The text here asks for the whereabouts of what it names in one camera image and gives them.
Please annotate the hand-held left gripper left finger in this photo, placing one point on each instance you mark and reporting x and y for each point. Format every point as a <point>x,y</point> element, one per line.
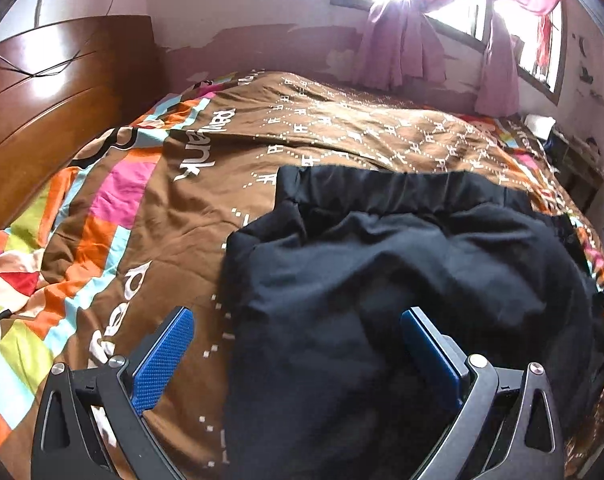
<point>162,360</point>

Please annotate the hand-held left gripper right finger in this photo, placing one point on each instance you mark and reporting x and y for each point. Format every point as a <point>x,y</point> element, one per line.
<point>432,360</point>

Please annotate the dark navy padded jacket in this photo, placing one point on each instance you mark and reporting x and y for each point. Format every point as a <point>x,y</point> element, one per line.
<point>382,270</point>

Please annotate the colourful patchwork brown quilt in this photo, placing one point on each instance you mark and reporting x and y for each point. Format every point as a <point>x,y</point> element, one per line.
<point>191,220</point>

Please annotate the wooden bedside table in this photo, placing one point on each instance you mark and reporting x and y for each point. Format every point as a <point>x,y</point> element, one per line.
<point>582,170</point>

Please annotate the wooden headboard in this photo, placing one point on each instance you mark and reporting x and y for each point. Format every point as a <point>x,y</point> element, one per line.
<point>46,125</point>

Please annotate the lilac curtain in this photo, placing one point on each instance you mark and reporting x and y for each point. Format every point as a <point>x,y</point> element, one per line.
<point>497,70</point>
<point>407,45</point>

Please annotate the dark framed window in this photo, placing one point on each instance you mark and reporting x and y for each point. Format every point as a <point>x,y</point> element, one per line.
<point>474,35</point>

